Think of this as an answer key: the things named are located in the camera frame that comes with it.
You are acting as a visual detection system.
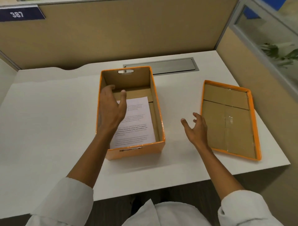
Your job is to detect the beige partition with glass window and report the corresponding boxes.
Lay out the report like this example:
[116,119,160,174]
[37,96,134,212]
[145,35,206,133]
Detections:
[215,0,298,226]

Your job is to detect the white side divider panel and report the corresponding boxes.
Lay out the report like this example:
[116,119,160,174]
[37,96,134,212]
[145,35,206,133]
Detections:
[0,57,20,105]

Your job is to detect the orange cardboard box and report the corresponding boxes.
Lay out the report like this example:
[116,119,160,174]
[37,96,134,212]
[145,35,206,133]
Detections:
[96,66,166,160]

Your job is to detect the person's white shirt torso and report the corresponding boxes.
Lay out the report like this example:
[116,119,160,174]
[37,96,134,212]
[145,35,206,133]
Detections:
[122,198,212,226]

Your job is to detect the blue number sign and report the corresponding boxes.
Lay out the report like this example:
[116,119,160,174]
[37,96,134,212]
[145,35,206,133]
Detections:
[0,5,46,23]

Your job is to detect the green plant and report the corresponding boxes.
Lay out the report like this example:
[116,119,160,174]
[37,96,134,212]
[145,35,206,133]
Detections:
[260,42,298,69]

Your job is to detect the orange cardboard box lid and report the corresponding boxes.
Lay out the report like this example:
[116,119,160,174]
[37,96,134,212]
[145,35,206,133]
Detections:
[201,80,262,161]

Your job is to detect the white printed paper sheet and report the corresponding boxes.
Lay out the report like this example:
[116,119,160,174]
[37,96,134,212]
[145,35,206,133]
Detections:
[110,97,156,149]

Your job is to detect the person's left hand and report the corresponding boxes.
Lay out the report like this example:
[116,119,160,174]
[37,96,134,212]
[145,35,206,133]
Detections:
[97,84,128,138]

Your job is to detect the metal desk cable hatch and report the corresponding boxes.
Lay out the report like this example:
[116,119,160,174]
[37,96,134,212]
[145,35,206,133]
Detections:
[123,57,200,77]

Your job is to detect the person's left forearm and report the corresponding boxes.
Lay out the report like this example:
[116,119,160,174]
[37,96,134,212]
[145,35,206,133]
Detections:
[25,131,117,226]

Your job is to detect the beige partition panel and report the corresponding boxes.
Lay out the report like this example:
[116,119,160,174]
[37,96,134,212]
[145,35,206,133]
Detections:
[0,0,239,70]

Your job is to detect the white table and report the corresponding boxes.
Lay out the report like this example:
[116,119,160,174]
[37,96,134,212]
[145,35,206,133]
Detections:
[0,50,291,219]

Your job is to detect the person's right hand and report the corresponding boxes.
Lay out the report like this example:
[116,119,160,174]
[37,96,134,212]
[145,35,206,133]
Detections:
[180,112,209,149]

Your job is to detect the blue board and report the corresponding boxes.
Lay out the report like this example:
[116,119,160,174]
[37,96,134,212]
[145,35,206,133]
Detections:
[243,0,287,20]

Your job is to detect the person's right forearm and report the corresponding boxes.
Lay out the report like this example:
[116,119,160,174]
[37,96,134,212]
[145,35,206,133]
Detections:
[198,144,284,226]

